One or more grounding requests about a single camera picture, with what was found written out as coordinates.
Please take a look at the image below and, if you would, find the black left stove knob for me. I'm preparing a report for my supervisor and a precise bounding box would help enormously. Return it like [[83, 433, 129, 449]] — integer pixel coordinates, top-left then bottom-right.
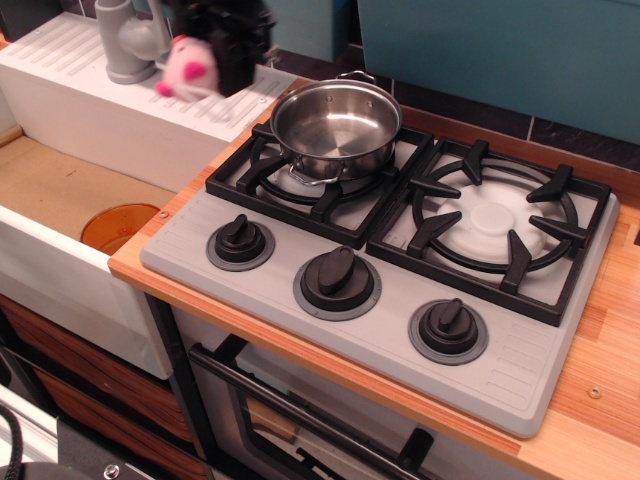
[[206, 214, 275, 272]]

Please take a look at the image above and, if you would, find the black middle stove knob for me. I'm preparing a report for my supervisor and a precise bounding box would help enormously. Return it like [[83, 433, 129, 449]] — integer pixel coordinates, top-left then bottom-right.
[[293, 246, 382, 322]]

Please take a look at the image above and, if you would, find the white toy sink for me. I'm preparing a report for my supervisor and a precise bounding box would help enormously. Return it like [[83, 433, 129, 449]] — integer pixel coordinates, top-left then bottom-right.
[[1, 13, 294, 379]]

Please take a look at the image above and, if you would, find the stainless steel pan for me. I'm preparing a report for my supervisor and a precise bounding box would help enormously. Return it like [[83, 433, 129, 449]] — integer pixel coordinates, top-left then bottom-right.
[[269, 71, 403, 185]]

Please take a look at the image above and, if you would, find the grey toy faucet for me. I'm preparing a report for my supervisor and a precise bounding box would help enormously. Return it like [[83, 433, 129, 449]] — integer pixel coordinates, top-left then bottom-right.
[[95, 0, 170, 85]]

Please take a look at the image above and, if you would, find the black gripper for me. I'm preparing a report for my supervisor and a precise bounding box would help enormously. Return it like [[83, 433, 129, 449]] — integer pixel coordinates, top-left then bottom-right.
[[169, 0, 276, 96]]

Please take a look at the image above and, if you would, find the pink stuffed pig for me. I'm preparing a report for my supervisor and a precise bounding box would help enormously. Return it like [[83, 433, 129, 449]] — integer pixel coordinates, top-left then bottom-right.
[[155, 35, 224, 103]]

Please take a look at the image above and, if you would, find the orange plastic plate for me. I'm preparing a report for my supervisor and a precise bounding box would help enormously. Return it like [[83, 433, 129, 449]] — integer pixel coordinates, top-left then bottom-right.
[[80, 203, 160, 255]]

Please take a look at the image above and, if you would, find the black stove knob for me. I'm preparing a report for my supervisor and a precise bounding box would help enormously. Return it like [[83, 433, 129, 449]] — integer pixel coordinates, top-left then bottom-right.
[[206, 214, 275, 272], [293, 246, 382, 322], [408, 298, 489, 366]]

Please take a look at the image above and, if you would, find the black right stove knob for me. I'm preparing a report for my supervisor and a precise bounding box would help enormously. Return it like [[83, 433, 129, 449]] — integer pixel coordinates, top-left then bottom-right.
[[408, 298, 489, 366]]

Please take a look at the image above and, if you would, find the wooden drawer front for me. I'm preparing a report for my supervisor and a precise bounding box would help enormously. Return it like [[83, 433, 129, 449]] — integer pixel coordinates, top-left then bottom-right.
[[1, 297, 212, 479]]

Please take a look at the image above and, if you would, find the black braided cable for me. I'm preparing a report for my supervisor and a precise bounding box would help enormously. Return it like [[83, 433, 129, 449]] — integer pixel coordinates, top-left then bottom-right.
[[0, 404, 24, 480]]

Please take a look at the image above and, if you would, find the grey toy stove top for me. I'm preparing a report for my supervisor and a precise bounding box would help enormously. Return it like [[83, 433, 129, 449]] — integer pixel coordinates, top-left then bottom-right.
[[138, 92, 622, 440]]

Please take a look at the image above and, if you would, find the white oven door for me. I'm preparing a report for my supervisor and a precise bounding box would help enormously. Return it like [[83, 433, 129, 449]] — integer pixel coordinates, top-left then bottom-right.
[[188, 335, 515, 479]]

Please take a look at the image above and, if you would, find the black burner grate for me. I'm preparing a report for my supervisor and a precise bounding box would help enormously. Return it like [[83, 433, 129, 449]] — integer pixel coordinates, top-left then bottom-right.
[[367, 138, 619, 327], [206, 121, 434, 249]]

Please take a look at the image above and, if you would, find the black left burner grate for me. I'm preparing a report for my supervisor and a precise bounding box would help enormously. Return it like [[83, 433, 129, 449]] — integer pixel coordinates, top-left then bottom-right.
[[206, 121, 434, 249]]

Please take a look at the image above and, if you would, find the black right burner grate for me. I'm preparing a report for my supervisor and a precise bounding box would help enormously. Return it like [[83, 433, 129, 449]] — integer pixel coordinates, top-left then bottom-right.
[[367, 138, 619, 327]]

